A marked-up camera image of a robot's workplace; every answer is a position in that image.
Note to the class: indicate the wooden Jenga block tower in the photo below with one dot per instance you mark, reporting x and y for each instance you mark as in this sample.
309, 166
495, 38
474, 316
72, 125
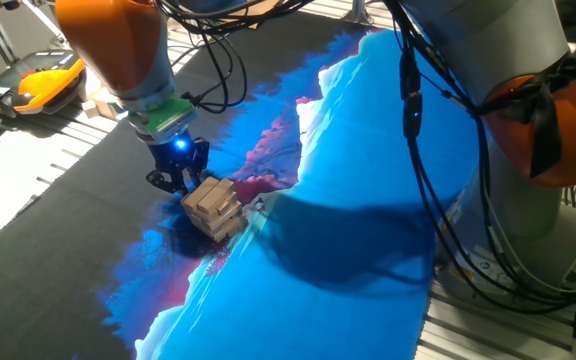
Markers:
213, 210

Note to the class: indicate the orange black teach pendant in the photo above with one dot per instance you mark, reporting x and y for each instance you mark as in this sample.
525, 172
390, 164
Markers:
33, 82

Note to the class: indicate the blue black printed cloth mat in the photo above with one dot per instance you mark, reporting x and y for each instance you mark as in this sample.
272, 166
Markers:
318, 260

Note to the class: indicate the small wooden block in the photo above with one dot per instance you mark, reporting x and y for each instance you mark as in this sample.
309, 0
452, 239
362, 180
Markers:
90, 109

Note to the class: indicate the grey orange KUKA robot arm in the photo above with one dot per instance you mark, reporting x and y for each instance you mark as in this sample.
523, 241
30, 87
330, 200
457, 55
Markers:
493, 40

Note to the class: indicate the large wooden cube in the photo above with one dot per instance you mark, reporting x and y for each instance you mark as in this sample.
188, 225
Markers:
103, 107

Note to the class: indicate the flat brown cardboard sheet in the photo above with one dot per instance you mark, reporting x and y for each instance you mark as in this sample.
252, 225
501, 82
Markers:
253, 15

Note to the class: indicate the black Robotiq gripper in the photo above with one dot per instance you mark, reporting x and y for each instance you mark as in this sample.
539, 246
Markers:
177, 153

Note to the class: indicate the green wrist mounting plate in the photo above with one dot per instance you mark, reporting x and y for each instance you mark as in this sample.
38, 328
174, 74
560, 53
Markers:
167, 115

